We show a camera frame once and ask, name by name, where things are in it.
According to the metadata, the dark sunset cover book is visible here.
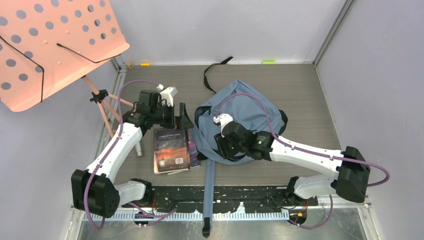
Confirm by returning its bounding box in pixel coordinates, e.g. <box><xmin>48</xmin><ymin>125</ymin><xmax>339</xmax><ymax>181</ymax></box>
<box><xmin>153</xmin><ymin>128</ymin><xmax>190</xmax><ymax>175</ymax></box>

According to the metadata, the light blue backpack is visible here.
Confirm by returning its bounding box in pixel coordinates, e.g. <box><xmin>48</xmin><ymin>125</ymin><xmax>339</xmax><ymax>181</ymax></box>
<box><xmin>191</xmin><ymin>56</ymin><xmax>288</xmax><ymax>239</ymax></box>

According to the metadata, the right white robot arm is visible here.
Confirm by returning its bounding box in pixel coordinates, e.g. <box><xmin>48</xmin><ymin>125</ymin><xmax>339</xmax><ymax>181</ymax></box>
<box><xmin>214</xmin><ymin>121</ymin><xmax>371</xmax><ymax>205</ymax></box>

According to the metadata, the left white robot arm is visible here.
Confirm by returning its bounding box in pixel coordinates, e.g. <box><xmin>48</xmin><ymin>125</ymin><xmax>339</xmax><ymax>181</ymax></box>
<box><xmin>71</xmin><ymin>86</ymin><xmax>194</xmax><ymax>218</ymax></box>

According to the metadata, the purple cover book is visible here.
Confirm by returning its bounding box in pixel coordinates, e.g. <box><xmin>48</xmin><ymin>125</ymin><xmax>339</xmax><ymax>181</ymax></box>
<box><xmin>187</xmin><ymin>129</ymin><xmax>201</xmax><ymax>169</ymax></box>

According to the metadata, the silver metal cylinder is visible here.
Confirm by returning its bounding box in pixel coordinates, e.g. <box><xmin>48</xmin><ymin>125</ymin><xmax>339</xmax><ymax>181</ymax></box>
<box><xmin>134</xmin><ymin>141</ymin><xmax>143</xmax><ymax>157</ymax></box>

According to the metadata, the green tape piece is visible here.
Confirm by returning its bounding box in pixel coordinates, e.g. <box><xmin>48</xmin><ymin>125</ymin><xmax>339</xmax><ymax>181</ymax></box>
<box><xmin>261</xmin><ymin>60</ymin><xmax>276</xmax><ymax>65</ymax></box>

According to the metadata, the pink perforated music stand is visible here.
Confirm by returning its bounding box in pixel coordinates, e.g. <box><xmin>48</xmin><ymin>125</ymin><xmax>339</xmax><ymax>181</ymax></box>
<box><xmin>0</xmin><ymin>0</ymin><xmax>140</xmax><ymax>137</ymax></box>

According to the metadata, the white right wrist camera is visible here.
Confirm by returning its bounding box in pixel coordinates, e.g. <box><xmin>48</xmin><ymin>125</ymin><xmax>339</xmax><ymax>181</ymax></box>
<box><xmin>213</xmin><ymin>113</ymin><xmax>234</xmax><ymax>133</ymax></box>

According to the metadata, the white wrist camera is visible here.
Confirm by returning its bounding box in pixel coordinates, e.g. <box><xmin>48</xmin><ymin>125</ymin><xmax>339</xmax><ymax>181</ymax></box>
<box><xmin>156</xmin><ymin>84</ymin><xmax>178</xmax><ymax>107</ymax></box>
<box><xmin>213</xmin><ymin>113</ymin><xmax>234</xmax><ymax>133</ymax></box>

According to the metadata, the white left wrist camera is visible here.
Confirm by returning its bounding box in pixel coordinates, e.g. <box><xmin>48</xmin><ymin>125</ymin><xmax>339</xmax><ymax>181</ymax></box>
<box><xmin>156</xmin><ymin>84</ymin><xmax>178</xmax><ymax>107</ymax></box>

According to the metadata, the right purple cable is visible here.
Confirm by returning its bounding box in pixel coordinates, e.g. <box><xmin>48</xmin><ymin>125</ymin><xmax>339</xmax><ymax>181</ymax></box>
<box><xmin>214</xmin><ymin>93</ymin><xmax>391</xmax><ymax>230</ymax></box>

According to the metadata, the purple cable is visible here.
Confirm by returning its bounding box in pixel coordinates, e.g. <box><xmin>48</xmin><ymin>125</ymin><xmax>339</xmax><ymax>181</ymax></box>
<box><xmin>214</xmin><ymin>93</ymin><xmax>391</xmax><ymax>230</ymax></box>
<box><xmin>82</xmin><ymin>79</ymin><xmax>178</xmax><ymax>230</ymax></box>

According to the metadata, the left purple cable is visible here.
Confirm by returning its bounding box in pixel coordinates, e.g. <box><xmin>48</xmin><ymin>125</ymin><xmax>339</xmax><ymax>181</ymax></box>
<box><xmin>82</xmin><ymin>79</ymin><xmax>178</xmax><ymax>230</ymax></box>

